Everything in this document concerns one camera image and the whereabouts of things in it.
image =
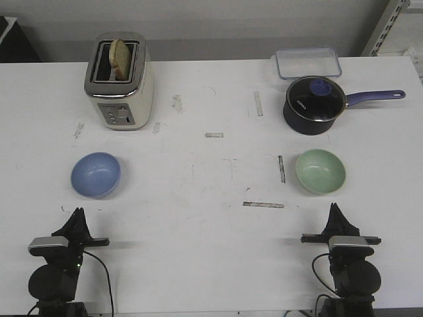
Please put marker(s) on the cream two-slot toaster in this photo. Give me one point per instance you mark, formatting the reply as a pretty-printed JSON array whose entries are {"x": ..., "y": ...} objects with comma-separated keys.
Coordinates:
[{"x": 120, "y": 105}]

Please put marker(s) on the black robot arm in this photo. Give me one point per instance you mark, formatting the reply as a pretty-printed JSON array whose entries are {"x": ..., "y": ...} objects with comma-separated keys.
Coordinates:
[
  {"x": 54, "y": 284},
  {"x": 355, "y": 279}
]

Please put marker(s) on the blue plastic bowl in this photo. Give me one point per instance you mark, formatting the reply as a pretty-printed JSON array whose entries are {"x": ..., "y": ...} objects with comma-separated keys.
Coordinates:
[{"x": 96, "y": 175}]

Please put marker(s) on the clear plastic food container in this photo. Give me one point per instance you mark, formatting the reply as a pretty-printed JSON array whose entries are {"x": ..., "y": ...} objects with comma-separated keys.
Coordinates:
[{"x": 301, "y": 62}]

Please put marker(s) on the toast slice in toaster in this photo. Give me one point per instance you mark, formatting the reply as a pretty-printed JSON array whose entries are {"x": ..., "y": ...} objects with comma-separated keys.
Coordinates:
[{"x": 120, "y": 59}]

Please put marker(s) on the black object at left edge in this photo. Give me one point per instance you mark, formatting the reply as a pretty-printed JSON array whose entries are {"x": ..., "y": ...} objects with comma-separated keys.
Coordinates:
[{"x": 15, "y": 46}]

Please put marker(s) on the glass pot lid blue knob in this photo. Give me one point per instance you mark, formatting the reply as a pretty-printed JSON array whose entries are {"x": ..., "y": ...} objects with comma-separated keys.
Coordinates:
[{"x": 316, "y": 98}]

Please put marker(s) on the dark blue saucepan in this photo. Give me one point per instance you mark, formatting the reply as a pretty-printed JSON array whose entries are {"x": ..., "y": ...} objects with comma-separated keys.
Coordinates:
[{"x": 308, "y": 127}]

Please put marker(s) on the green plastic bowl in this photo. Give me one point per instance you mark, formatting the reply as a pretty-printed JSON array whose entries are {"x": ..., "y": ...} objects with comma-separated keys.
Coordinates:
[{"x": 320, "y": 172}]

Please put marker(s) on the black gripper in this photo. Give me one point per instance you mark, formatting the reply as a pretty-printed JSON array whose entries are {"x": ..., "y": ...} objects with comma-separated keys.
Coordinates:
[
  {"x": 337, "y": 222},
  {"x": 67, "y": 250}
]

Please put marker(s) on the white metal shelf upright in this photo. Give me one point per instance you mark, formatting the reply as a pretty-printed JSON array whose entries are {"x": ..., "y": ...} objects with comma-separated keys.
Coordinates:
[{"x": 392, "y": 11}]

